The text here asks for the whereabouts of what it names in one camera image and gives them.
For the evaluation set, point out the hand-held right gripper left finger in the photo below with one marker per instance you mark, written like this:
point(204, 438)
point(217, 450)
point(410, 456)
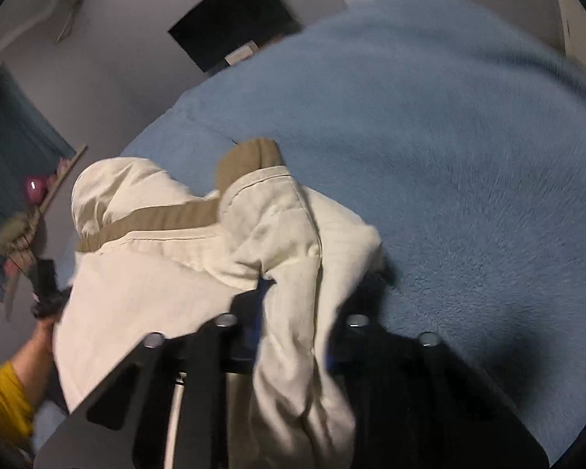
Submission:
point(200, 376)

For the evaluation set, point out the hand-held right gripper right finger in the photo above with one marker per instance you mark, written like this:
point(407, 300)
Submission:
point(420, 400)

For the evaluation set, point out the cream hooded puffer jacket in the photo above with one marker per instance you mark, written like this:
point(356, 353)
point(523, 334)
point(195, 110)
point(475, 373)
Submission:
point(176, 278)

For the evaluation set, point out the person's left forearm yellow sleeve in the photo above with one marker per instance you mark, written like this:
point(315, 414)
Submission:
point(10, 395)

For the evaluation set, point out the person's left hand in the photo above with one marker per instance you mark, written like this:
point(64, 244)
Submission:
point(46, 337)

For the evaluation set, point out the green plush toy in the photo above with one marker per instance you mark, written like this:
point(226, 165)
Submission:
point(14, 242)

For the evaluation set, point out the pink round object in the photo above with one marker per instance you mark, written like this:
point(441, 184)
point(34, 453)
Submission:
point(34, 190)

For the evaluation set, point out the wooden window sill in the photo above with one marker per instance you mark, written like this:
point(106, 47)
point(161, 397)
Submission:
point(58, 180)

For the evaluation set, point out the blue curtain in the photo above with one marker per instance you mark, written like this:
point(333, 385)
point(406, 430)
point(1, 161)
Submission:
point(14, 146)

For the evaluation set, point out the blue fleece blanket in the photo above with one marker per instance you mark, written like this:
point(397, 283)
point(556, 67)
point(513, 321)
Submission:
point(420, 156)

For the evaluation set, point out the small cardboard box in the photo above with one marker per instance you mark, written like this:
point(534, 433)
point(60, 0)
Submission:
point(241, 53)

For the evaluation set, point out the black monitor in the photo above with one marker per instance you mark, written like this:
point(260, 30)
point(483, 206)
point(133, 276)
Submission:
point(234, 19)

